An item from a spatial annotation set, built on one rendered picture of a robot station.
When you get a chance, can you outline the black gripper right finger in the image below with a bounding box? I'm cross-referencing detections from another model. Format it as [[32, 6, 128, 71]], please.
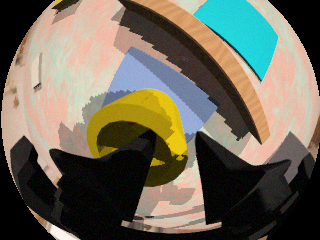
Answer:
[[195, 131, 292, 225]]

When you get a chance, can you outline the yellow rectangular block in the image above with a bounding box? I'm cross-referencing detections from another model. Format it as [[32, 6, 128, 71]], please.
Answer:
[[52, 0, 75, 11]]

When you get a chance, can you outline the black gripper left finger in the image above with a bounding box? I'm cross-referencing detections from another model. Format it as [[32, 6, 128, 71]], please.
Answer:
[[49, 128, 156, 223]]

